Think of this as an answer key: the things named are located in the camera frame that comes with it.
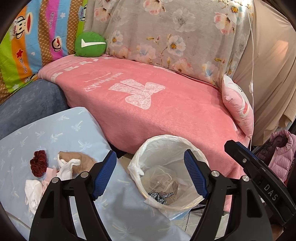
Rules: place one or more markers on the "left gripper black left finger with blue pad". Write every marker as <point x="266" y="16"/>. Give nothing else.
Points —
<point x="67" y="210"/>

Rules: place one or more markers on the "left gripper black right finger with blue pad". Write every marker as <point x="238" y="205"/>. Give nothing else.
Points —
<point x="248" y="219"/>

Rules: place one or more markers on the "finger of the black right gripper das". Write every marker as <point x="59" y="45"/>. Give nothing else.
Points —
<point x="270" y="188"/>

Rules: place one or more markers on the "pink cleaning cloth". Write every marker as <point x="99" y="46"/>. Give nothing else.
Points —
<point x="49" y="175"/>

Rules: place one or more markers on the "beige tulle mesh fabric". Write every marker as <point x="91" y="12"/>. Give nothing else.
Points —
<point x="162" y="181"/>

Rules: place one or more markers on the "white translucent wipe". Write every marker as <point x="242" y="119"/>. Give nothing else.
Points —
<point x="33" y="192"/>

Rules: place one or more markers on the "white small cloth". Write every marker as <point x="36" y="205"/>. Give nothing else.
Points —
<point x="66" y="168"/>

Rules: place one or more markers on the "white-lined trash bin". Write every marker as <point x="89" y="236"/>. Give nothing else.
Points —
<point x="167" y="151"/>

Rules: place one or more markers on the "pink puffer jacket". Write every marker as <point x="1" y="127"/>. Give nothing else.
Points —
<point x="278" y="153"/>

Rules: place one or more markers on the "dark red velvet scrunchie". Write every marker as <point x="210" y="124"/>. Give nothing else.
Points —
<point x="38" y="163"/>

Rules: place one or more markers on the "tan nylon sock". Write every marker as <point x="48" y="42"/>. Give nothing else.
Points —
<point x="86" y="162"/>

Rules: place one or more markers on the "leopard print fabric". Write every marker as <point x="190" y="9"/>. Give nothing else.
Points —
<point x="163" y="198"/>

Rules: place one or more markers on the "pink cartoon small pillow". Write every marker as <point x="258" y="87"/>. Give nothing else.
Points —
<point x="238" y="105"/>

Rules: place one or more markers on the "blue-grey plush cushion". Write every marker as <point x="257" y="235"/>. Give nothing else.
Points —
<point x="37" y="100"/>

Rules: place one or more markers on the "beige curtain fabric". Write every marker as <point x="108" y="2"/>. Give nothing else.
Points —
<point x="266" y="71"/>

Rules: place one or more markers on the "pink towel blanket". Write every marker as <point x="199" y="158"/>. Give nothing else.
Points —
<point x="133" y="102"/>

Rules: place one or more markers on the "grey floral bed sheet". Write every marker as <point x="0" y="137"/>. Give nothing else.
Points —
<point x="201" y="39"/>

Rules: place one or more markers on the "green round check-mark pillow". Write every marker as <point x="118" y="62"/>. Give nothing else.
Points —
<point x="90" y="44"/>

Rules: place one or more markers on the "colourful monkey cartoon pillow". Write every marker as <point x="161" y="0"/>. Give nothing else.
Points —
<point x="42" y="32"/>

